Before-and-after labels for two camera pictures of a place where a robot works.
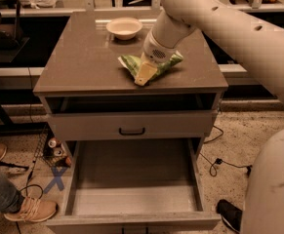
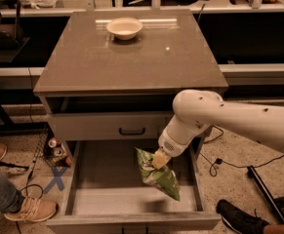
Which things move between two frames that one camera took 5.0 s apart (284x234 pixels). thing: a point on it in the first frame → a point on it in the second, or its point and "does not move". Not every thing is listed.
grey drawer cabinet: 133,159 does not move
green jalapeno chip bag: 133,65 → 164,177
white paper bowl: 124,28 does not move
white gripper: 156,51 → 171,143
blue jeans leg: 0,193 does not move
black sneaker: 230,214 does not move
